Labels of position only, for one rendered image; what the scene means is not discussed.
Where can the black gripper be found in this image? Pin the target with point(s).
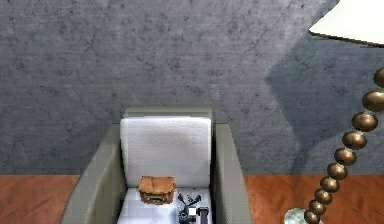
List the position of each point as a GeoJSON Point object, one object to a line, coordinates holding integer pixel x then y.
{"type": "Point", "coordinates": [184, 216]}

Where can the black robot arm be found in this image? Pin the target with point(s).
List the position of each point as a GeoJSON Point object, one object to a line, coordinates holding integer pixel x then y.
{"type": "Point", "coordinates": [203, 216]}

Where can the grey armchair with white cushions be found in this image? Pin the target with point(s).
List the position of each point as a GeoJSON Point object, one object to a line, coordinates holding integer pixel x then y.
{"type": "Point", "coordinates": [166, 150]}

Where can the brass ball floor lamp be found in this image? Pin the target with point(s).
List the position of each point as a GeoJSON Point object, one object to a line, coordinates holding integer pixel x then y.
{"type": "Point", "coordinates": [354, 140]}

